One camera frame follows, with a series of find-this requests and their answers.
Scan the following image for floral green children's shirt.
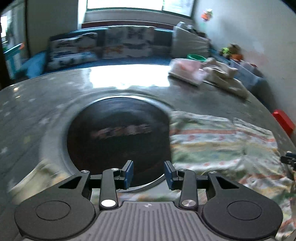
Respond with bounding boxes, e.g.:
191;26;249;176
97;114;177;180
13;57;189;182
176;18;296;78
120;110;296;241

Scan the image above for red plastic stool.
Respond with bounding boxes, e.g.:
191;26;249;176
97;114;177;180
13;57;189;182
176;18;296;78
272;109;295;137

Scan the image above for black round induction cooktop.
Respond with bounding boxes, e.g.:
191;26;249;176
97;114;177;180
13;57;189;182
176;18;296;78
67;97;171;187

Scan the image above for clear plastic storage box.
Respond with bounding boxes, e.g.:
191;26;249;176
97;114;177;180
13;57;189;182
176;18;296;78
230;59;265;94

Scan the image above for cream folded garment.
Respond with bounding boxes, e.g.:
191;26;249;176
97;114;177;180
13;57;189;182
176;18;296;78
201;58;248;99

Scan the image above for orange plush toy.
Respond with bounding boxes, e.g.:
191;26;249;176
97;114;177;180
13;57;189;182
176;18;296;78
230;54;243;62

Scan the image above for teddy bear plush toy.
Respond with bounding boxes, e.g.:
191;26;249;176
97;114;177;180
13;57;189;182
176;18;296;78
219;44;241;59

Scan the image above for pink tissue pack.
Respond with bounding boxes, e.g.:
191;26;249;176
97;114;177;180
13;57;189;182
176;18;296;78
168;58;204;86

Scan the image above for green plastic bowl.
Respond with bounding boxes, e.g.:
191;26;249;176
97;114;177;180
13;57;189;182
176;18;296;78
187;54;207;62

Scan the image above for blue sofa bench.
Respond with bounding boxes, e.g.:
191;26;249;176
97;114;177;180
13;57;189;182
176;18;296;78
18;27;266;93

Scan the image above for grey plain cushion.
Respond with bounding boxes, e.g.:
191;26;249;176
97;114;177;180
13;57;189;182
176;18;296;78
171;26;210;58

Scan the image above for butterfly cushion left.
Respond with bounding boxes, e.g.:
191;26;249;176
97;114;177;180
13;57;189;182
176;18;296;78
47;33;98;70

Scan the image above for butterfly cushion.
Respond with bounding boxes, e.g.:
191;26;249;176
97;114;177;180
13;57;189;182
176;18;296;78
47;33;98;70
102;26;154;59

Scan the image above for colourful pinwheel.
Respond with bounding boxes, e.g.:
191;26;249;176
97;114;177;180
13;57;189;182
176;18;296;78
201;9;213;22

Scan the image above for butterfly cushion middle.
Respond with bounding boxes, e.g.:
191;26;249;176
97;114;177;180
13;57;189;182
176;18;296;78
102;26;154;59

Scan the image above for green framed window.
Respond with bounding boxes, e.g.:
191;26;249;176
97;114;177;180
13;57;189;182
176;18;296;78
87;0;196;17

